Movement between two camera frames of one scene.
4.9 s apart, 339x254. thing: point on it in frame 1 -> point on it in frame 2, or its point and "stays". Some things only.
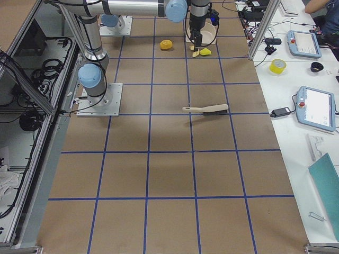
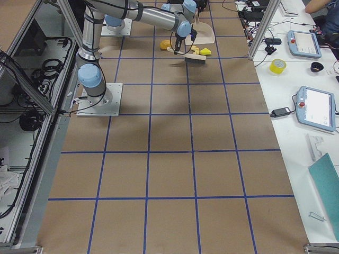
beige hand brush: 211,110 -> 190,58
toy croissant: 194,54 stays
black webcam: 270,43 stays
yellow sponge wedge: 205,51 stays
